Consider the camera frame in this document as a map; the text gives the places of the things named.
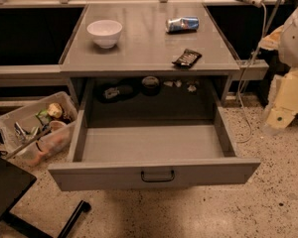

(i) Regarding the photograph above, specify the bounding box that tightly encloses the white hanging cable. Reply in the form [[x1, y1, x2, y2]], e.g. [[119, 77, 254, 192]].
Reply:
[[235, 2, 268, 145]]

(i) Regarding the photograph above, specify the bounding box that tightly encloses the grey open top drawer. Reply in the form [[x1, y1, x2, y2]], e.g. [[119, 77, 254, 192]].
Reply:
[[48, 77, 262, 192]]

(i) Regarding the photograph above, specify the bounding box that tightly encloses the crumpled white paper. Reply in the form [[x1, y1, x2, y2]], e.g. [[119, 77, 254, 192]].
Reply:
[[187, 84, 197, 93]]

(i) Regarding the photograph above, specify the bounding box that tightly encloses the white ceramic bowl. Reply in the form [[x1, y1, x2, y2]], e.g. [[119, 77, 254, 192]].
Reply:
[[86, 20, 122, 49]]

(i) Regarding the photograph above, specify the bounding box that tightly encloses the black drawer handle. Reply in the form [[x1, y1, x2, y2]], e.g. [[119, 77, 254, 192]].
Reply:
[[140, 171, 175, 183]]

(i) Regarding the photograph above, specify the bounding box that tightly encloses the clear plastic storage bin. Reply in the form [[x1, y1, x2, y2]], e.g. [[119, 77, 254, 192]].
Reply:
[[0, 91, 77, 166]]

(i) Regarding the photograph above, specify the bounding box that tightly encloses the black chair base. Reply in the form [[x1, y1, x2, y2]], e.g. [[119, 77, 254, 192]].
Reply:
[[0, 152, 91, 238]]

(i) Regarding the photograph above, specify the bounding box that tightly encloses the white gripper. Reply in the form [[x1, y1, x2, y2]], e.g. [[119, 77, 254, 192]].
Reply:
[[263, 67, 298, 135]]

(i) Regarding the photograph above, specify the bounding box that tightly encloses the yellow sponge in bin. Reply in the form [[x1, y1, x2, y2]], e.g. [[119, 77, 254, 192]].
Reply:
[[47, 103, 63, 119]]

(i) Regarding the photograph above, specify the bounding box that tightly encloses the grey metal cabinet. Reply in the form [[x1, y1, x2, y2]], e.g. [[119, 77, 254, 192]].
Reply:
[[61, 1, 239, 99]]

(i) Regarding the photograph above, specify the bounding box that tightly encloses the dark round container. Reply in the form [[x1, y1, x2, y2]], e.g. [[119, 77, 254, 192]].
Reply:
[[141, 76, 161, 96]]

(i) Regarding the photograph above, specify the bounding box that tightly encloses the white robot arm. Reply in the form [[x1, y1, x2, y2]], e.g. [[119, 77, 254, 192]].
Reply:
[[259, 7, 298, 135]]

